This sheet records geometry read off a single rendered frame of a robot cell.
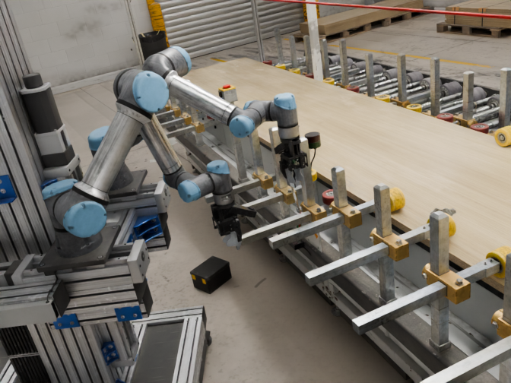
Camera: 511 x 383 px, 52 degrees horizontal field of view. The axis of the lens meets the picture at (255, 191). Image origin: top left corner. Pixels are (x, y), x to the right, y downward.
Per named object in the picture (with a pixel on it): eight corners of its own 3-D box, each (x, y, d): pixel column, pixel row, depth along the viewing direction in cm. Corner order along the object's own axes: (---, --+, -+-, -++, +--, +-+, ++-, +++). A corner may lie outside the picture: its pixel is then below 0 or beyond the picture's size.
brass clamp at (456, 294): (454, 305, 139) (454, 290, 137) (420, 281, 151) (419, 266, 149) (472, 297, 141) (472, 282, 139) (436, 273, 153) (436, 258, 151)
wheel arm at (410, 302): (360, 337, 133) (359, 325, 132) (351, 328, 136) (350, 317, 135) (509, 267, 149) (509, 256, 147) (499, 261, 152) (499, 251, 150)
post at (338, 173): (347, 284, 200) (335, 169, 180) (341, 280, 203) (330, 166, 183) (354, 281, 202) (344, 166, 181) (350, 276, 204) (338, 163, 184)
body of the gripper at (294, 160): (290, 174, 191) (286, 143, 186) (280, 166, 198) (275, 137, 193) (309, 167, 193) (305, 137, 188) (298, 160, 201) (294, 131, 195)
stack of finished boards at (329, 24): (423, 7, 1024) (423, -2, 1016) (325, 35, 924) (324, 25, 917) (395, 6, 1085) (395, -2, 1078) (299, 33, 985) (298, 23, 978)
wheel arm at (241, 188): (207, 205, 245) (205, 197, 244) (205, 203, 248) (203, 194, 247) (290, 178, 259) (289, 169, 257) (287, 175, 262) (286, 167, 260)
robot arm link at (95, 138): (88, 166, 215) (78, 135, 209) (109, 153, 226) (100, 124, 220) (111, 168, 210) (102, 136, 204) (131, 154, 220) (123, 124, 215)
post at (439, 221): (439, 358, 157) (438, 217, 136) (431, 351, 160) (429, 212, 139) (449, 353, 158) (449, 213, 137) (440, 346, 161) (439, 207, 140)
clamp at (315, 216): (316, 226, 207) (315, 214, 205) (300, 213, 219) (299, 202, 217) (328, 221, 209) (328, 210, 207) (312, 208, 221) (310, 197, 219)
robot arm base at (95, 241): (50, 260, 171) (40, 234, 166) (65, 236, 184) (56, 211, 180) (95, 254, 170) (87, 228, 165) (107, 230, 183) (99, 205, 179)
